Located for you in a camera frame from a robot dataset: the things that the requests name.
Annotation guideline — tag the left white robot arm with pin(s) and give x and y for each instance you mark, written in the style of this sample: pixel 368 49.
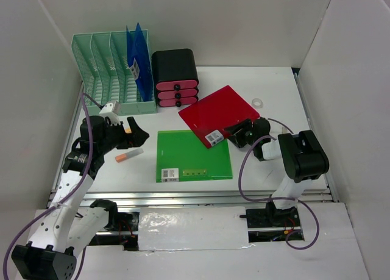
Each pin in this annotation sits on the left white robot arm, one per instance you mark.
pixel 52 251

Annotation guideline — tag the mint green file organizer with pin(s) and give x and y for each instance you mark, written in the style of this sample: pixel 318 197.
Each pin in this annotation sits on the mint green file organizer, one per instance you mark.
pixel 102 61

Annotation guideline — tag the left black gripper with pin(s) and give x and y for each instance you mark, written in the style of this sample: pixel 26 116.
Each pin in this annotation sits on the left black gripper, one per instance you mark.
pixel 136 139

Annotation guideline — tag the blue clip file folder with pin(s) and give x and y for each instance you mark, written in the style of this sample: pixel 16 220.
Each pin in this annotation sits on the blue clip file folder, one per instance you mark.
pixel 139 62

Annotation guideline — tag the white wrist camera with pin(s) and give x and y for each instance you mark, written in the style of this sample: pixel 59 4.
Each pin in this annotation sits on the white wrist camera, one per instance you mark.
pixel 111 111
pixel 271 150

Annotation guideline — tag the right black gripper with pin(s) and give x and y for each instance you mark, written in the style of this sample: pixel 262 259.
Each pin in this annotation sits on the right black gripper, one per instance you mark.
pixel 246 124

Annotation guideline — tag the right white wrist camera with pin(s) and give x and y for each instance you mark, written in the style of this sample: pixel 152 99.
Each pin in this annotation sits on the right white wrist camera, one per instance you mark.
pixel 271 150

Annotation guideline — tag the aluminium rail frame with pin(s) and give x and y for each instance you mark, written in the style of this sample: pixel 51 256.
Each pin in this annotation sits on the aluminium rail frame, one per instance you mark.
pixel 133 182

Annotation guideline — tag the white foil covered panel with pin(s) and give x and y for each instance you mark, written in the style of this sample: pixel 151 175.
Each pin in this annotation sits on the white foil covered panel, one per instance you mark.
pixel 192 228

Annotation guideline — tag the orange grey highlighter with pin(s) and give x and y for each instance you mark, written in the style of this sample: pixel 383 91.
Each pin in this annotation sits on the orange grey highlighter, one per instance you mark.
pixel 128 155

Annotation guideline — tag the black pink drawer unit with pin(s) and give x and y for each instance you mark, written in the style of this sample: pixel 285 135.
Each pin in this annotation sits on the black pink drawer unit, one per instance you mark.
pixel 175 77

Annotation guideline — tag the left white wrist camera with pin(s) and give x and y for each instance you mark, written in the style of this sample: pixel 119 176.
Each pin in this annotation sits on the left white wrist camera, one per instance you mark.
pixel 111 111

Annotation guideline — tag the clear tape roll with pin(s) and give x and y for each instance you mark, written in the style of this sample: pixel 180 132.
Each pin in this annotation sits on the clear tape roll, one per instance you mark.
pixel 257 103

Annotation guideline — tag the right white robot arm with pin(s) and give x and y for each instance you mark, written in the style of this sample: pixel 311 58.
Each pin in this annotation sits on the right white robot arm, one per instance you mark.
pixel 304 161

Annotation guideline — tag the red clip file folder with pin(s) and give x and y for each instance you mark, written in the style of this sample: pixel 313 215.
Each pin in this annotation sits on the red clip file folder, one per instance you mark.
pixel 209 117

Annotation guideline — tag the orange highlighter clear cap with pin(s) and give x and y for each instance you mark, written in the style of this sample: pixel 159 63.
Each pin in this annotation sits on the orange highlighter clear cap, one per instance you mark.
pixel 128 130

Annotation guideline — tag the green clip file folder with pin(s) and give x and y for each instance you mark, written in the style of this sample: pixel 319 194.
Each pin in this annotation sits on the green clip file folder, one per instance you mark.
pixel 182 157

